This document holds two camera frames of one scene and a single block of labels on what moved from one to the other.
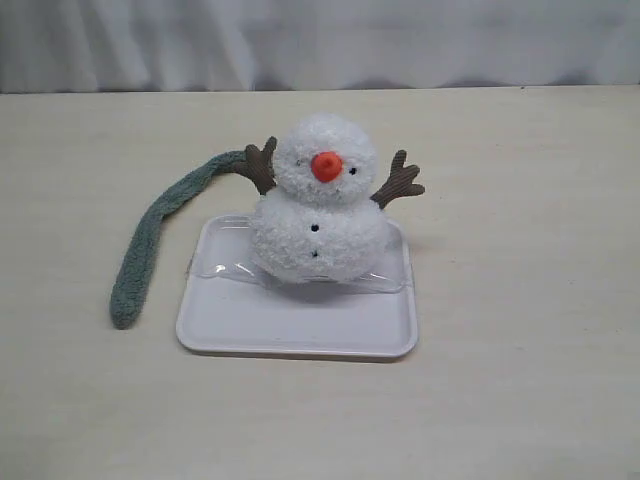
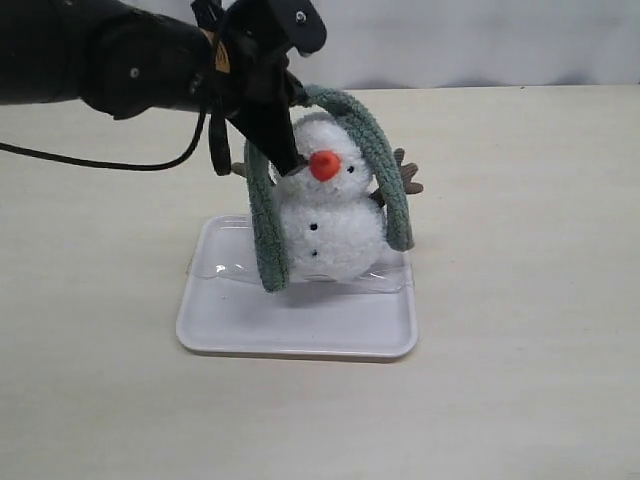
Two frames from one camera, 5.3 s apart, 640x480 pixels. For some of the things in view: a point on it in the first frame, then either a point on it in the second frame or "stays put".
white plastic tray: [230, 304] stays put
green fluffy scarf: [126, 294] to [268, 226]
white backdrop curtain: [87, 46] stays put
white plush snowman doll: [319, 221] stays put
